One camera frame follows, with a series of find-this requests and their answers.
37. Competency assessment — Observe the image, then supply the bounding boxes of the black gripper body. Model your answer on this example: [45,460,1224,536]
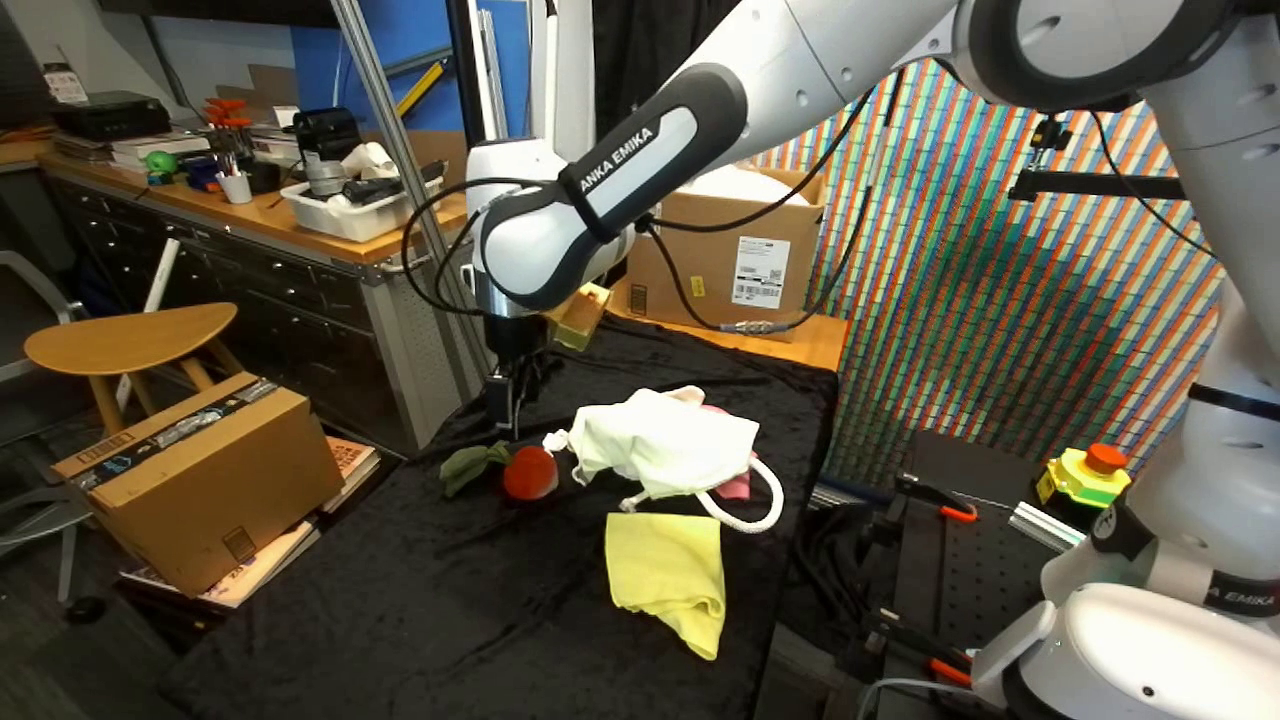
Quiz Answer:
[482,312,553,392]

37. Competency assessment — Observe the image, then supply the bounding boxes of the red plush toy green leaves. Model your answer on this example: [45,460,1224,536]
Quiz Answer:
[435,436,565,507]

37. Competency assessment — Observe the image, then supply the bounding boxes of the pale green cloth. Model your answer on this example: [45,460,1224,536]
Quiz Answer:
[569,387,763,505]

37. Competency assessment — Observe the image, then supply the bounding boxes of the yellow cloth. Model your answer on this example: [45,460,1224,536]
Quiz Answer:
[600,507,732,664]

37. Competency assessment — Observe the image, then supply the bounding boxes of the white plastic bin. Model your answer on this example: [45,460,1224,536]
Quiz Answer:
[275,173,451,249]

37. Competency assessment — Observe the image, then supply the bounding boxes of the black table cloth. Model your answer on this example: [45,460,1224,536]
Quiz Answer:
[155,309,844,720]

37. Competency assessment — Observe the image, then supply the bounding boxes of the wood topped workbench cabinet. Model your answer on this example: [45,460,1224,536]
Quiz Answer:
[36,146,504,458]

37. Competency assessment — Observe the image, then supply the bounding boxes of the silver tripod pole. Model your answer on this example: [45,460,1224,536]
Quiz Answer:
[326,0,498,392]

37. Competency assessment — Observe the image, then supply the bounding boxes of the black stand pole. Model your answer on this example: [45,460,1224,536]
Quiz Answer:
[444,0,524,392]

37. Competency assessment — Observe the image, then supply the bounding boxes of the wooden side table top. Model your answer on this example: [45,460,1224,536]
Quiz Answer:
[589,278,853,377]

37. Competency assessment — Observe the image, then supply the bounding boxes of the black benchtop device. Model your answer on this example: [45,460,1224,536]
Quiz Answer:
[293,108,366,166]

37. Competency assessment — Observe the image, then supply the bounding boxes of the clear plastic bag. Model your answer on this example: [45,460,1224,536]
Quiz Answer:
[693,159,816,208]

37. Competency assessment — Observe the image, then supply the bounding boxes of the labelled cardboard box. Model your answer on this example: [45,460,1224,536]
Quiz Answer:
[622,156,829,346]

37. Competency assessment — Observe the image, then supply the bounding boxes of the cardboard box black tape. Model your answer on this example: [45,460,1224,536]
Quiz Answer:
[47,368,347,599]

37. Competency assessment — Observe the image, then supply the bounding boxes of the black curtain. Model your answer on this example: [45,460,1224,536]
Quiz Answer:
[589,0,746,134]

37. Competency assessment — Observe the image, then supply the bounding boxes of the wooden stool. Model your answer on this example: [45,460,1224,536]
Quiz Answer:
[19,301,246,436]

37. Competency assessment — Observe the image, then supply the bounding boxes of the iridescent backdrop sheet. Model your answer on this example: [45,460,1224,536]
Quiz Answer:
[727,0,1280,500]

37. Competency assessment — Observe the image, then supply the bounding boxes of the black equipment case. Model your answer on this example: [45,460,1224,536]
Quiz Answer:
[47,91,177,146]

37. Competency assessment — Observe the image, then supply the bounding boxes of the aluminium extrusion bar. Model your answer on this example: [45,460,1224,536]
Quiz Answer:
[1008,495,1093,554]

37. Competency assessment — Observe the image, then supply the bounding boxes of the yellow red emergency stop button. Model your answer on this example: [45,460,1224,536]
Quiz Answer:
[1033,436,1136,513]

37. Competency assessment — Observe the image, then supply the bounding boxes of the tan wrist mount piece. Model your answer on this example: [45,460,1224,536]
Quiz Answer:
[549,285,617,356]

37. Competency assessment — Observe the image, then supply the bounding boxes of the blue wall panel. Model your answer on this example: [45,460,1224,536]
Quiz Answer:
[287,0,553,206]

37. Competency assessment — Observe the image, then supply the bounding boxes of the orange handled clamp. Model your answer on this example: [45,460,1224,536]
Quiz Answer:
[891,471,986,527]
[873,604,977,692]

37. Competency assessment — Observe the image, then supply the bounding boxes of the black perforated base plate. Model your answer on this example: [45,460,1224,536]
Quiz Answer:
[875,433,1073,672]

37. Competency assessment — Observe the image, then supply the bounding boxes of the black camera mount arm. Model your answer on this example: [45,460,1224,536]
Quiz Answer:
[1006,114,1192,206]

